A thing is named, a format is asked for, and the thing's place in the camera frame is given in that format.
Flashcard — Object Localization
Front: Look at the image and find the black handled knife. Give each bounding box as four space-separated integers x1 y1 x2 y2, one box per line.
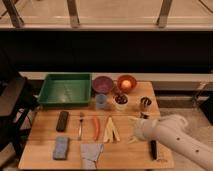
150 140 157 160

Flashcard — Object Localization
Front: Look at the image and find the metal cup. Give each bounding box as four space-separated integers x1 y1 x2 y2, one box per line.
140 97 152 111

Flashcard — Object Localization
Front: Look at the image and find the blue plastic cup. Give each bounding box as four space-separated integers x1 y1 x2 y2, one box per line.
95 94 107 109

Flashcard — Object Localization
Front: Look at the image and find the metal fork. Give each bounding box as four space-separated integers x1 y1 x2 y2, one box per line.
78 112 84 141

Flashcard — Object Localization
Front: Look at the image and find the white cup with dark contents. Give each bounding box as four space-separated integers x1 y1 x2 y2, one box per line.
114 94 128 111

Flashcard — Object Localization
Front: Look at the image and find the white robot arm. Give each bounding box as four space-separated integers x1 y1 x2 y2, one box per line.
129 115 213 171

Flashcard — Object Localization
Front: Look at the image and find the orange ball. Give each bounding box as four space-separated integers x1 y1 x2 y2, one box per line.
121 80 131 89

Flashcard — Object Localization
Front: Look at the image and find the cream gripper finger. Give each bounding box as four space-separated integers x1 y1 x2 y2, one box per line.
127 136 137 144
128 116 138 121

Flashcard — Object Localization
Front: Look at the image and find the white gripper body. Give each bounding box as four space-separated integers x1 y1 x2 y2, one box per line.
133 118 150 141

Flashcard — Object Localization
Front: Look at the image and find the orange carrot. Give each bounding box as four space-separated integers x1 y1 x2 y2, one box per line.
92 116 100 141

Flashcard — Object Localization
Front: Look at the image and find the purple bowl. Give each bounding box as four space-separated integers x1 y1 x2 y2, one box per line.
92 76 114 94

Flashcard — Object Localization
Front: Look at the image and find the small black metal clip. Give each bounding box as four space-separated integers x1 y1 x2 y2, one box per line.
140 112 149 119

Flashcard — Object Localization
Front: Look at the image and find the orange bowl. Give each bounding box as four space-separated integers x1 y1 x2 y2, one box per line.
117 75 137 93

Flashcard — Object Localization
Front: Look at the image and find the blue sponge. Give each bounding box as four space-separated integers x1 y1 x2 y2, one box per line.
53 136 69 160

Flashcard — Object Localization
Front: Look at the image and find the black side stand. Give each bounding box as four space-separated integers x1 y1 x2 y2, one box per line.
0 77 39 157

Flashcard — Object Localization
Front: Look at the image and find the black remote control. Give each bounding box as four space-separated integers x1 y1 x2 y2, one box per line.
56 111 69 132

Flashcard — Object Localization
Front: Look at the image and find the grey cloth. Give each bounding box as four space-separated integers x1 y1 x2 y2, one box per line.
80 143 104 170

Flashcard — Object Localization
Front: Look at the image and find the green plastic tray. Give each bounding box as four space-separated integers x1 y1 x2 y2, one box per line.
38 73 92 107

